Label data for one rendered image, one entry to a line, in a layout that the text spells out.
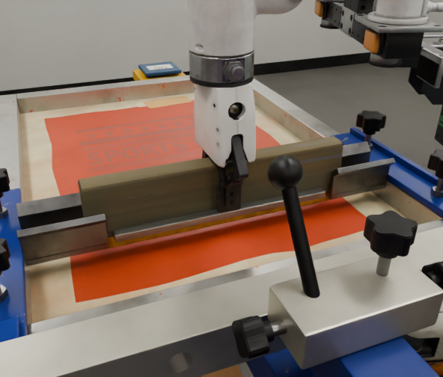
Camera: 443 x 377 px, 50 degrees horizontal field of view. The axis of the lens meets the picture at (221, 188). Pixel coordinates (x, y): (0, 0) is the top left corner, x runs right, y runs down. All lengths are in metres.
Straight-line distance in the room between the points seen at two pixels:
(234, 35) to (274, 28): 4.29
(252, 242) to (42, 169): 0.41
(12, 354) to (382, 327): 0.28
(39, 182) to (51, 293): 0.29
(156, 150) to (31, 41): 3.45
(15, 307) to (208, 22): 0.35
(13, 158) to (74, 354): 0.50
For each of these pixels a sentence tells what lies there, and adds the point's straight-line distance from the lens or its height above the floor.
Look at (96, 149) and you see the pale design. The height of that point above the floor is 0.96.
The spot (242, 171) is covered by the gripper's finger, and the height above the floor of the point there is 1.07.
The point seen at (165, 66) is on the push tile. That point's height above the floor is 0.97.
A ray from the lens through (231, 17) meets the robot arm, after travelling 0.52.
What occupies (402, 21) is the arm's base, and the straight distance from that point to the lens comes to 1.11.
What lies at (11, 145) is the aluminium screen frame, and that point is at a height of 0.99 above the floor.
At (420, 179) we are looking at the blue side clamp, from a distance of 0.74.
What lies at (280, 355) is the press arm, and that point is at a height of 0.92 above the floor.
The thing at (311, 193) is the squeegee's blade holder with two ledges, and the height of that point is 1.00.
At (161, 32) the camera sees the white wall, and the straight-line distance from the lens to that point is 4.41.
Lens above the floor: 1.33
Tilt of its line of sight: 29 degrees down
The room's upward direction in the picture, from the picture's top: straight up
